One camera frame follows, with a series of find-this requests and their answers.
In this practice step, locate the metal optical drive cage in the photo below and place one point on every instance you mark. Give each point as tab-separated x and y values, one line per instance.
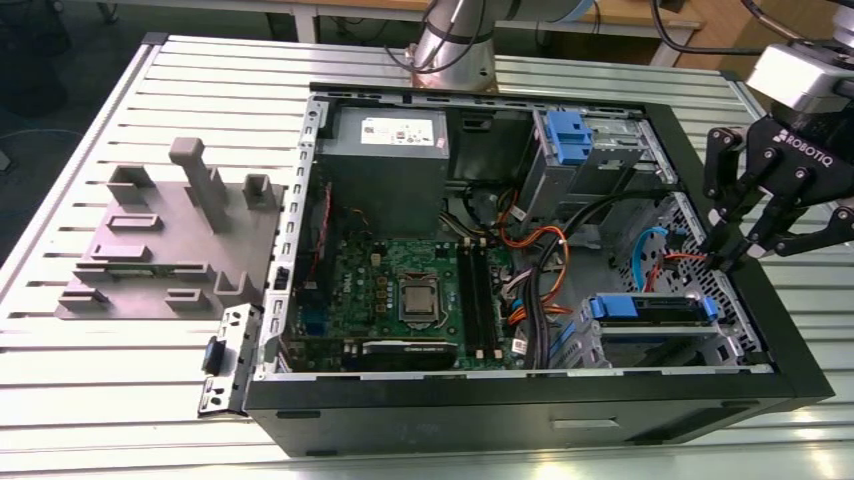
554	190

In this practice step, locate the white table frame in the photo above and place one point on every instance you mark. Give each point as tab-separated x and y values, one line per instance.
304	25

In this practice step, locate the green RAM stick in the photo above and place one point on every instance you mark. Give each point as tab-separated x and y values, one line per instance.
136	272

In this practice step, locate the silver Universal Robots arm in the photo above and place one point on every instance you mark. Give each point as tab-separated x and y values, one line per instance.
454	55

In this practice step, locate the black office chair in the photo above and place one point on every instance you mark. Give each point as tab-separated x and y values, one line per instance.
34	60

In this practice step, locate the black blue bracket latch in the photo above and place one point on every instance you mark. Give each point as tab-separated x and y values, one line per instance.
214	355

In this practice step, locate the metal disk bay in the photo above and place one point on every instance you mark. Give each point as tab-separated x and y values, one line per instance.
661	324

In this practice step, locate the black graphics card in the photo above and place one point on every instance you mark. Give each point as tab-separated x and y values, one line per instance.
407	356

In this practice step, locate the hard disk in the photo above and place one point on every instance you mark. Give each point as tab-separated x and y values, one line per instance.
614	307

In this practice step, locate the silver CPU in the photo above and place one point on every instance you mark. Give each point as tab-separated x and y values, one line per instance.
420	298

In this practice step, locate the black RAM slot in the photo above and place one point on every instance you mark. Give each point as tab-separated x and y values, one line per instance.
470	300
489	305

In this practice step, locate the green motherboard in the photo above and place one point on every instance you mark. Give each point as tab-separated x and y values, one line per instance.
363	260

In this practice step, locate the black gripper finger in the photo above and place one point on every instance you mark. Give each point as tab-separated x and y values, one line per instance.
715	165
767	225

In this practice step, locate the black CPU socket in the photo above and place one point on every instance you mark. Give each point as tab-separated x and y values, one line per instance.
420	321

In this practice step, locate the black open PC case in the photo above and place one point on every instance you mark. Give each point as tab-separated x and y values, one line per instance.
467	420

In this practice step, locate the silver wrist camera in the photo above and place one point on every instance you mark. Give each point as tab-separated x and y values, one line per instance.
794	75

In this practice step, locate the blue plastic drive latch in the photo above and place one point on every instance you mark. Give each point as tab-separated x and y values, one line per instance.
567	145

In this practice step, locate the grey parts rack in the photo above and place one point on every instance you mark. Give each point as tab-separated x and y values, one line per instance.
174	240

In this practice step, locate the wooden cabinet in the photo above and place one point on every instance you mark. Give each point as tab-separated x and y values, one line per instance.
714	30

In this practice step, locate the metal expansion slot bracket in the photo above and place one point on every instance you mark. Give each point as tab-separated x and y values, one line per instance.
239	345

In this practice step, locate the grey power supply unit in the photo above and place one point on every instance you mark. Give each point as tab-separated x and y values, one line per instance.
380	190

